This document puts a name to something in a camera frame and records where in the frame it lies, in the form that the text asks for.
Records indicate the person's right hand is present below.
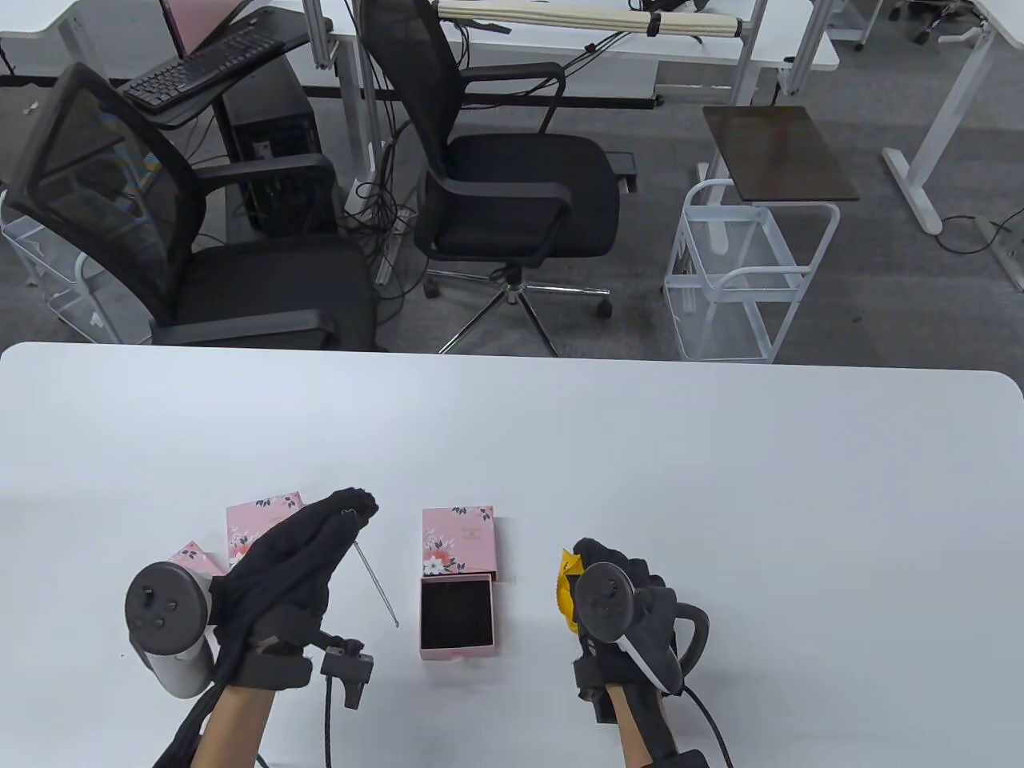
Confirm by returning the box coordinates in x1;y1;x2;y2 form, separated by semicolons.
570;538;681;642

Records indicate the person's left hand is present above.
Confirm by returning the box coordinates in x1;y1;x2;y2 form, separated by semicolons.
210;486;378;689

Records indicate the silver necklace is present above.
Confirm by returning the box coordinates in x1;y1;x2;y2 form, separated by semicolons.
340;508;401;629

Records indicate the yellow cloth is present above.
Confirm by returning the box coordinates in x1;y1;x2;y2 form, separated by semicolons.
554;548;581;637

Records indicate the person's left forearm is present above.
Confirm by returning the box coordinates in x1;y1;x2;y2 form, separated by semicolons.
192;684;281;768

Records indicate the person's right forearm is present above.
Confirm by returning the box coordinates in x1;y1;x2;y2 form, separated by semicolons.
604;684;681;768

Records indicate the pink floral gift box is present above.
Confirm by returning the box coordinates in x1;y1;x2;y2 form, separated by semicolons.
226;491;305;570
168;542;229;578

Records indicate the black mesh office chair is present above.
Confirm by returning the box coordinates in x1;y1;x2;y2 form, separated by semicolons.
2;62;390;353
358;0;637;358

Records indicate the black computer tower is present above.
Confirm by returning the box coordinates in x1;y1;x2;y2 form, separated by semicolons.
222;54;337;238

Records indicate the dark wooden side table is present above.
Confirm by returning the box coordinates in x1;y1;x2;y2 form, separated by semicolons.
694;106;861;249

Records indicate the black keyboard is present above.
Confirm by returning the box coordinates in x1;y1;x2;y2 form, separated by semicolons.
120;30;286;111

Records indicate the pink screen laptop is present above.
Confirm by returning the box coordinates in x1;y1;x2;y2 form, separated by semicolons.
158;0;257;58

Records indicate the white desk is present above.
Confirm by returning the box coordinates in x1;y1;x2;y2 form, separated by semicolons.
880;0;1024;293
0;0;173;81

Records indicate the rolled beige mat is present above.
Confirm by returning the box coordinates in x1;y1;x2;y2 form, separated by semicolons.
438;0;745;41

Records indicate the black office chair base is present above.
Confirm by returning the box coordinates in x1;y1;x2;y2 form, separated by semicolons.
886;0;977;46

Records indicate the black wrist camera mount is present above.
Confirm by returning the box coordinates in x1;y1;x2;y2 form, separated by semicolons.
572;652;641;725
236;608;375;711

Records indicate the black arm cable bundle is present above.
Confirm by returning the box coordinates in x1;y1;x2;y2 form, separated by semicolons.
152;680;225;768

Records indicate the white wire trolley cart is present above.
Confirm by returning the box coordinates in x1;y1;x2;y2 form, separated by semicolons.
662;179;841;365
0;188;133;345

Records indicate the tangle of black cables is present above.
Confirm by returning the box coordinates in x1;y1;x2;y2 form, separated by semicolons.
342;96;425;321

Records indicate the black floor cable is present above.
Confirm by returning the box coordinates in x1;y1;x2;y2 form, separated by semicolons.
936;204;1024;257

